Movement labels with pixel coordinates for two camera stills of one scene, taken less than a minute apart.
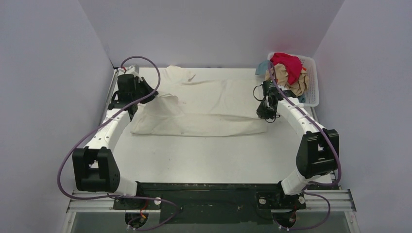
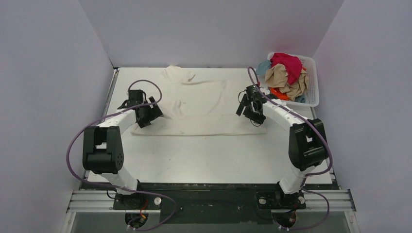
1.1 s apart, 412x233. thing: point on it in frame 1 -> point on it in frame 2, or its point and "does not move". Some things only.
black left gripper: [145, 91] -> [149, 113]
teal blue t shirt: [262, 67] does not move
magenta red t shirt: [293, 64] does not move
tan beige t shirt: [299, 89] does not move
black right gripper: [266, 107] -> [250, 109]
